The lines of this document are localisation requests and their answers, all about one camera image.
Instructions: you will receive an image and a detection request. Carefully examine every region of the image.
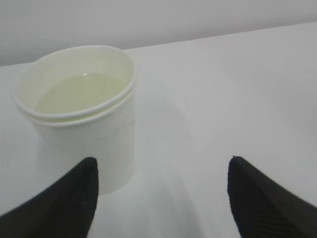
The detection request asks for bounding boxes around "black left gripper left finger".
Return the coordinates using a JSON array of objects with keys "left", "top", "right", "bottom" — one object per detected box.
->
[{"left": 0, "top": 157, "right": 99, "bottom": 238}]

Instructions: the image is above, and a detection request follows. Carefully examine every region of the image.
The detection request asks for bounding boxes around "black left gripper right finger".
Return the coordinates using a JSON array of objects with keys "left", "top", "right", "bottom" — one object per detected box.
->
[{"left": 227, "top": 156, "right": 317, "bottom": 238}]

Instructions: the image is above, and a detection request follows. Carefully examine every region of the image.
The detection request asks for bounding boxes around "white paper cup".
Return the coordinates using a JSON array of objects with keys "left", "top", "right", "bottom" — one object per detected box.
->
[{"left": 13, "top": 45, "right": 137, "bottom": 195}]

